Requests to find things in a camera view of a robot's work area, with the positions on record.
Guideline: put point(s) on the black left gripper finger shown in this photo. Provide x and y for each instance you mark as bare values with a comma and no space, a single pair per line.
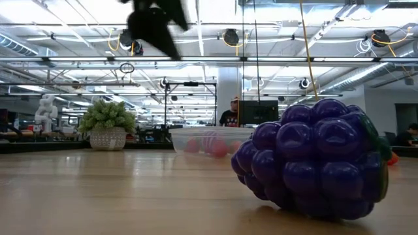
165,40
178,14

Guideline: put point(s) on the clear plastic tupperware container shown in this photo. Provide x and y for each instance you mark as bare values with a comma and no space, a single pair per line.
183,135

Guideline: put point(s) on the purple toy grape bunch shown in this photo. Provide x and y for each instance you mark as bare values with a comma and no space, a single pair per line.
313,163

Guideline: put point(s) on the orange toy produce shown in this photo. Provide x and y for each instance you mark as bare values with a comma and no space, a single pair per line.
393,159

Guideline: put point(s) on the white square column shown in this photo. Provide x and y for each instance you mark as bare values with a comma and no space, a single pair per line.
228,85

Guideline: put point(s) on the green plant in white pot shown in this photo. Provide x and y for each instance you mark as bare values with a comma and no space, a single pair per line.
107,124

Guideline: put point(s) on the black monitor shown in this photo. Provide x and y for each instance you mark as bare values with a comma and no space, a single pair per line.
259,112

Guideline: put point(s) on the white humanoid robot figure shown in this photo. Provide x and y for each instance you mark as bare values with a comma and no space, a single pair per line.
46,112

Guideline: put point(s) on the seated person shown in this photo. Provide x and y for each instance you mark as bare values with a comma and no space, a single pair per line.
406,137

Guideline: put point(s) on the black metal frame rig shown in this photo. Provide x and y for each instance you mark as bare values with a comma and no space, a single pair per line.
191,84

